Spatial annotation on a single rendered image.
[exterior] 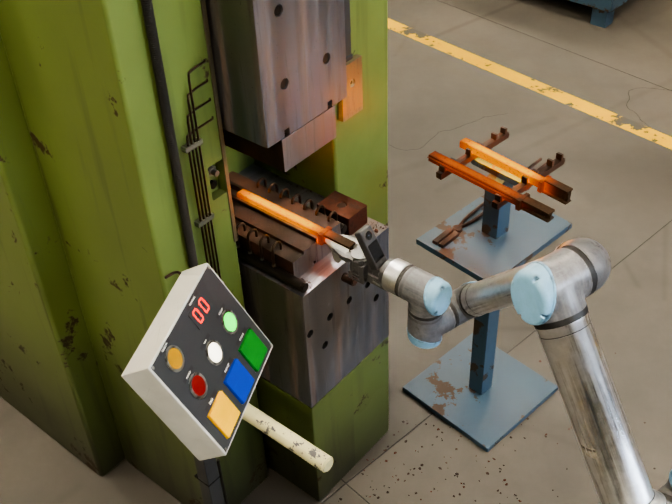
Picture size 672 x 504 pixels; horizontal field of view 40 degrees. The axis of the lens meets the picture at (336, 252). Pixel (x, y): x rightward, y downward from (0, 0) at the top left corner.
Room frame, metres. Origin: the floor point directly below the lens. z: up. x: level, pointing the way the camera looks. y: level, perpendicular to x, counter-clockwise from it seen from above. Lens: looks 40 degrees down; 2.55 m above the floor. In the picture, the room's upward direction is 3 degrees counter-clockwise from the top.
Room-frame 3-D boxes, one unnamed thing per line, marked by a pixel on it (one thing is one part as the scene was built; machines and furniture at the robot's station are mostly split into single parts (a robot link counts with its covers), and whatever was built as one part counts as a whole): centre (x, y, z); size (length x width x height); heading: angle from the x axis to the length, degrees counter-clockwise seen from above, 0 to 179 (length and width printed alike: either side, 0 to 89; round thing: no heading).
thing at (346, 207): (2.10, -0.02, 0.95); 0.12 x 0.09 x 0.07; 49
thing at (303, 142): (2.07, 0.21, 1.32); 0.42 x 0.20 x 0.10; 49
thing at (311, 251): (2.07, 0.21, 0.96); 0.42 x 0.20 x 0.09; 49
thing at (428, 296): (1.72, -0.22, 0.97); 0.12 x 0.09 x 0.10; 49
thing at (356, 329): (2.11, 0.18, 0.69); 0.56 x 0.38 x 0.45; 49
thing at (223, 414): (1.32, 0.26, 1.01); 0.07 x 0.05 x 0.07; 164
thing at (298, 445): (1.61, 0.21, 0.62); 0.44 x 0.05 x 0.05; 49
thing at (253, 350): (1.51, 0.21, 1.01); 0.07 x 0.05 x 0.07; 164
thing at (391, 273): (1.78, -0.16, 0.98); 0.10 x 0.05 x 0.09; 139
